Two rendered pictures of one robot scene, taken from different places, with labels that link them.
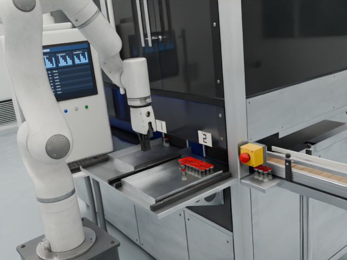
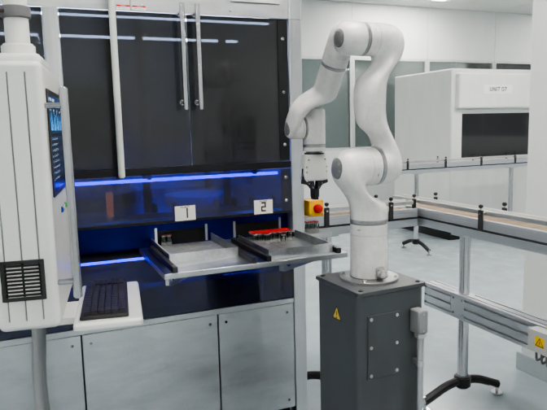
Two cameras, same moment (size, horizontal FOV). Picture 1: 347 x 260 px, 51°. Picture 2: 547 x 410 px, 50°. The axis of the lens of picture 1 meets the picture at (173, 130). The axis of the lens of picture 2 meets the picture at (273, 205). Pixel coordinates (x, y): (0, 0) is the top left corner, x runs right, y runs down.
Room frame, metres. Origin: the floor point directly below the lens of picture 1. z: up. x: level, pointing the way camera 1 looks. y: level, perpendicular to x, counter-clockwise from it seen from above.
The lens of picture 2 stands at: (0.96, 2.25, 1.36)
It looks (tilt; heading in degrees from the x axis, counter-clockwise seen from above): 8 degrees down; 282
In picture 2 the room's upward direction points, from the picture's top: 1 degrees counter-clockwise
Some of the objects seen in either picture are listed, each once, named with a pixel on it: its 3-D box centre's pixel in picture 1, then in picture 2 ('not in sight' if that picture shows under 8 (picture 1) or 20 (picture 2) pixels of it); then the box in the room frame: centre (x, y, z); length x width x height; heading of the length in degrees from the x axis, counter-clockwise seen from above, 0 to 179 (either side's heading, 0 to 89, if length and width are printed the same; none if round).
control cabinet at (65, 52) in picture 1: (59, 95); (29, 185); (2.10, 0.64, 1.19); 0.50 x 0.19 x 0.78; 117
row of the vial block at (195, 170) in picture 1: (191, 168); (273, 237); (1.48, -0.06, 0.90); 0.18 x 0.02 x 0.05; 35
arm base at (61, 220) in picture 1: (61, 219); (369, 250); (1.06, 0.39, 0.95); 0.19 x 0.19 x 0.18
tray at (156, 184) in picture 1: (171, 178); (283, 242); (1.41, 0.03, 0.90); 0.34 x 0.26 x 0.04; 125
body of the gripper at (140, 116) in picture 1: (141, 116); (314, 165); (1.27, 0.11, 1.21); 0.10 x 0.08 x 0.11; 35
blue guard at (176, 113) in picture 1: (114, 102); (52, 205); (2.22, 0.34, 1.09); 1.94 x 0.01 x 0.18; 35
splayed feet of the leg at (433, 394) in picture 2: not in sight; (461, 388); (0.66, -0.56, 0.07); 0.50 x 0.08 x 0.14; 35
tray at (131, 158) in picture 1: (149, 153); (192, 246); (1.76, 0.13, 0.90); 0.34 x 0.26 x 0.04; 125
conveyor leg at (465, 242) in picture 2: not in sight; (463, 311); (0.66, -0.56, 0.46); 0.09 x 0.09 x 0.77; 35
